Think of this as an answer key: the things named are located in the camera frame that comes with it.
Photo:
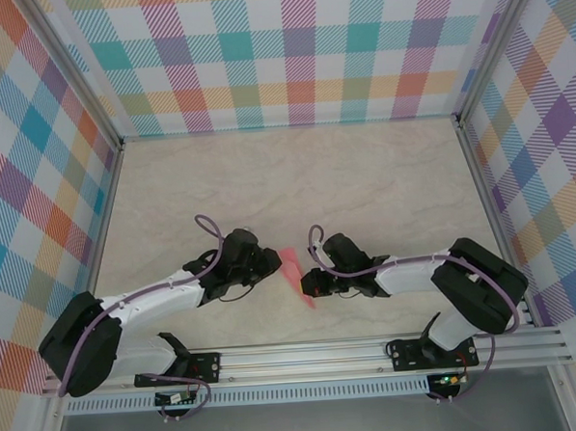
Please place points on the pink paper sheet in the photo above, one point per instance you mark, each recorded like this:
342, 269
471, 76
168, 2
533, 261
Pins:
292, 268

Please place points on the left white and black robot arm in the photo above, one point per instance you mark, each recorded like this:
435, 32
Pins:
147, 300

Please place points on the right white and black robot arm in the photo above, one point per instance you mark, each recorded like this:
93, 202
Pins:
407, 277

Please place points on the grey metal shelf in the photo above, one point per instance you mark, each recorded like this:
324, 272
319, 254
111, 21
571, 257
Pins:
304, 427

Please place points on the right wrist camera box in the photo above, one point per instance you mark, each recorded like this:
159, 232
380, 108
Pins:
314, 249

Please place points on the wide aluminium mounting rail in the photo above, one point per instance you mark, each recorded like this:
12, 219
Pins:
300, 362

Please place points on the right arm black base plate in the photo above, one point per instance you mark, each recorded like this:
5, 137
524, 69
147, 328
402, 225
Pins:
406, 356

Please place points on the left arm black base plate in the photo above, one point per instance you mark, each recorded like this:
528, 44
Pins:
211, 366

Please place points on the thin aluminium wall rail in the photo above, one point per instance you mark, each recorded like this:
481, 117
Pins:
288, 127

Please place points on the aluminium side rail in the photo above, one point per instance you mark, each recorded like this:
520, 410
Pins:
480, 176
109, 196

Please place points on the aluminium frame post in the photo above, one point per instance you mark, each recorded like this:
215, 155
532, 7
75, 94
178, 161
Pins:
77, 67
489, 45

